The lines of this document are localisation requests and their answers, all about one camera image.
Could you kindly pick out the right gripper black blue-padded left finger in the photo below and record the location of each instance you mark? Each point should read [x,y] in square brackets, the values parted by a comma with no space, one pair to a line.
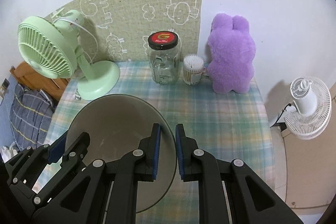
[100,192]

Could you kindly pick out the wooden chair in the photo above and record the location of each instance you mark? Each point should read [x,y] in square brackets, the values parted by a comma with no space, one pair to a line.
[25,75]

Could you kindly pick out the purple plush toy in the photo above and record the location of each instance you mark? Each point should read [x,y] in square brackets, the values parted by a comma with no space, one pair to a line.
[232,50]

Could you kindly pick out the green desk fan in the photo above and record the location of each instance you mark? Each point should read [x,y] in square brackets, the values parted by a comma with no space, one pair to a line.
[53,50]

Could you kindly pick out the large grey floral bowl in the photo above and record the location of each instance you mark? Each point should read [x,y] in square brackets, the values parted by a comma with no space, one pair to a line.
[116,124]

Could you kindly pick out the green cartoon wall mat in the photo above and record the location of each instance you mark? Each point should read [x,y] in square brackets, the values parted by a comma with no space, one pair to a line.
[118,30]

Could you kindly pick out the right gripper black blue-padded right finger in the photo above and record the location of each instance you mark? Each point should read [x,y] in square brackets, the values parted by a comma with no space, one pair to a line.
[229,192]

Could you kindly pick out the cotton swab container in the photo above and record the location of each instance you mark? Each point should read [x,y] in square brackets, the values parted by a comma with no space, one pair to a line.
[193,66]

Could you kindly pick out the glass jar black lid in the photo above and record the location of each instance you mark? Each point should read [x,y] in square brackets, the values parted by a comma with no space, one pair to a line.
[164,57]

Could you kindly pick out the blue striped cloth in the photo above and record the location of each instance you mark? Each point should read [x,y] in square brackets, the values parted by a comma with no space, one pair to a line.
[30,116]

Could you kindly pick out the white standing fan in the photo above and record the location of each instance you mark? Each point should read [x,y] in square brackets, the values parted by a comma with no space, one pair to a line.
[308,112]

